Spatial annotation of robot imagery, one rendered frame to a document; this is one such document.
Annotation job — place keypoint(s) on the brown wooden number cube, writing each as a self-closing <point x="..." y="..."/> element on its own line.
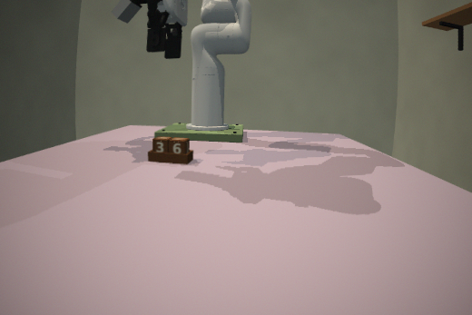
<point x="179" y="145"/>
<point x="160" y="144"/>

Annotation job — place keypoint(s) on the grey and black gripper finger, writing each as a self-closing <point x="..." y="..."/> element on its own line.
<point x="173" y="41"/>
<point x="156" y="37"/>

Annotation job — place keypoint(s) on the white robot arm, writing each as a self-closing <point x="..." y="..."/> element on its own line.
<point x="231" y="34"/>

